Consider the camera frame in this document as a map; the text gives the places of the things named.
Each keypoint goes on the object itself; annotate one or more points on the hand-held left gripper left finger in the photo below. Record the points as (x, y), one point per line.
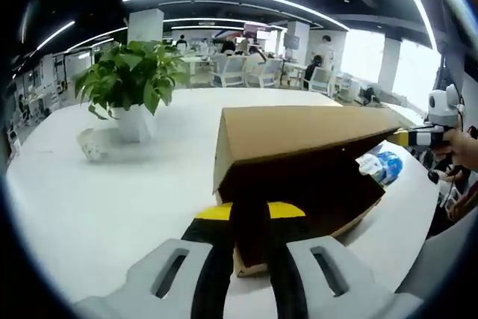
(213, 229)

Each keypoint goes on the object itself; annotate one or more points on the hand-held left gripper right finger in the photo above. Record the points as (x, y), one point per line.
(298, 259)

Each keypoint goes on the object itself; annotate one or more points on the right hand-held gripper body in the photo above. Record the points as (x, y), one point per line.
(444, 104)

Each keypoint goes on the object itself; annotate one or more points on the blue white wet wipes pack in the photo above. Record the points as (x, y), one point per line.
(384, 166)

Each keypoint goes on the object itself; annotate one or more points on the brown cardboard shoe box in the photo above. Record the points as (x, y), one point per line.
(298, 128)

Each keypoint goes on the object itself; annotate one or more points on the person's right hand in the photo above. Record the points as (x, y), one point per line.
(463, 151)

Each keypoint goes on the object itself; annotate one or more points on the white office chair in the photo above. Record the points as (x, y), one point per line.
(323, 80)
(231, 70)

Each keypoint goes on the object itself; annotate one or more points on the grey mesh office chair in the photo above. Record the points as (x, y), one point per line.
(448, 259)

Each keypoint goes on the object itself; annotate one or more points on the white patterned paper cup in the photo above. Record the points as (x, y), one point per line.
(92, 147)

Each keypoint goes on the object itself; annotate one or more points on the green plant in white pot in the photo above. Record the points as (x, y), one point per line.
(130, 72)

